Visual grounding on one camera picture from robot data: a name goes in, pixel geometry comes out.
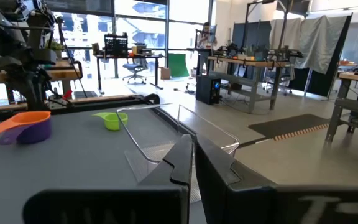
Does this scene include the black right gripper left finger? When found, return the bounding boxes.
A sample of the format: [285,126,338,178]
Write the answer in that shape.
[22,133,194,224]

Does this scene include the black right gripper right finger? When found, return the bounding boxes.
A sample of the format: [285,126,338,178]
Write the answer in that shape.
[194,134,358,224]

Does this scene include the lime green measuring cup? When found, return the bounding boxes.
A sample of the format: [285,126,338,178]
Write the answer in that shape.
[91,111,129,131]

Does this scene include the purple measuring cup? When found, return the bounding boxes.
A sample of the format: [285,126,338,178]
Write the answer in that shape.
[0,117,53,146]

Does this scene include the orange measuring cup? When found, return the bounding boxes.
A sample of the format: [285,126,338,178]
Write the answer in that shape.
[0,110,52,142]

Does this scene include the clear plastic basket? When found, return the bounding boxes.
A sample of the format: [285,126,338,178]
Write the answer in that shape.
[116,103,240,205]

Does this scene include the black orange striped floor mat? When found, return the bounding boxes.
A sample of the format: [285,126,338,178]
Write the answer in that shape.
[247,113,331,141]

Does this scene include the black table clamp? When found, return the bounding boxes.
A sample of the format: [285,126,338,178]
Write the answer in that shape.
[143,93,161,105]

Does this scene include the black computer tower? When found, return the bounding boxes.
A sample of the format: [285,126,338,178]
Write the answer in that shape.
[195,74,222,106]

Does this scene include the black partition panel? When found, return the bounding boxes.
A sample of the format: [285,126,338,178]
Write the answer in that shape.
[287,14,354,97]

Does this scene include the grey metal workbench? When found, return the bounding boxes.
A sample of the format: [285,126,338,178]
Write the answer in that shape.
[324,71,358,144]

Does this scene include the blue office chair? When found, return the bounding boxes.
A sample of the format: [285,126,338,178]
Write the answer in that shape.
[122,58,149,85]

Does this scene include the wooden top workbench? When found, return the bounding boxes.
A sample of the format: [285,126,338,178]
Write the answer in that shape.
[206,46,304,114]

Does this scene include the wooden table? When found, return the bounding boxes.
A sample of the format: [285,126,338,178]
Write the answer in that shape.
[0,58,83,97]

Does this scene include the black desk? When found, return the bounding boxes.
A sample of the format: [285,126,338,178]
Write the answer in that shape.
[93,53,166,94]

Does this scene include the green panel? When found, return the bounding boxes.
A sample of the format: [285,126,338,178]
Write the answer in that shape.
[168,52,190,78]

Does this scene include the black plastic crate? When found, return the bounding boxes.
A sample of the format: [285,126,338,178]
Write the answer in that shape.
[103,32,129,57]

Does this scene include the blue partition panel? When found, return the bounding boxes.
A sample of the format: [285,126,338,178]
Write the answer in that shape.
[231,21,272,50]

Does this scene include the small potted plant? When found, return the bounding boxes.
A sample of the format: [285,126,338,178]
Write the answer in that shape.
[44,40,65,60]

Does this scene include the grey cloth sheet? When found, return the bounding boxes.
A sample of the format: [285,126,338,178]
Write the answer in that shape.
[268,14,349,75]

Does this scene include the person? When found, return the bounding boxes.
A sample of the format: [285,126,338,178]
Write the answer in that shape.
[196,21,219,75]

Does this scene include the black table frame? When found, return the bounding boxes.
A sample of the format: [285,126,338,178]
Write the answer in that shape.
[0,93,239,150]

